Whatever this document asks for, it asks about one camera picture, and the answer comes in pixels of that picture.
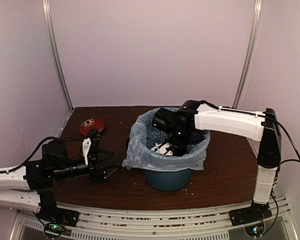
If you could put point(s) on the aluminium corner post right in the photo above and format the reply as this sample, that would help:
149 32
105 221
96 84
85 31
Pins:
251 47

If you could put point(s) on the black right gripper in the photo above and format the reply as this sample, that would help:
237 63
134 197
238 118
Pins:
185 152

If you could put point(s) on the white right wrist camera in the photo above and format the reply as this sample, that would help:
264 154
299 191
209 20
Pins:
164 148

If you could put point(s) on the dark blue mug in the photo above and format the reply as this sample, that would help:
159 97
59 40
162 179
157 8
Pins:
127 146

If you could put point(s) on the aluminium corner post left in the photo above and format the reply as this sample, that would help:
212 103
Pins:
55 53

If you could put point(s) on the teal plastic trash bin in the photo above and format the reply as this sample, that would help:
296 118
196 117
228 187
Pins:
168 181

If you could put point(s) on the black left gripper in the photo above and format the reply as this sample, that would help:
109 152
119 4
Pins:
98 174

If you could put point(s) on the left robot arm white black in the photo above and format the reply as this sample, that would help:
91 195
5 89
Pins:
25 186

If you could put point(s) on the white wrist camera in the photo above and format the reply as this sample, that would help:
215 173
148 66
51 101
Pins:
164 148
89 148

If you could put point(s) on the aluminium corner post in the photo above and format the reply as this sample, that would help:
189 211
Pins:
55 53
251 47

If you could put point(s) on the translucent blue trash bag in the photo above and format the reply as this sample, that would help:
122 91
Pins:
144 136

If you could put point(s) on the aluminium front rail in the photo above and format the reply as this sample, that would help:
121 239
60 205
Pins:
210 223

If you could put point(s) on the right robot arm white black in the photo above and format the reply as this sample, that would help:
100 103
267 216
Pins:
259 126

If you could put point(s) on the red floral round dish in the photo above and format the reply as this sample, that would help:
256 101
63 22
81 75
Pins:
92 125

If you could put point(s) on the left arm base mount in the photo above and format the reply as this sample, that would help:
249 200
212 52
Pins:
56 220

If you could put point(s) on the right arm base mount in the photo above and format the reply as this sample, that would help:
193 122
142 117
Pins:
251 218

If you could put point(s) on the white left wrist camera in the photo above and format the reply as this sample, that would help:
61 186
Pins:
89 148

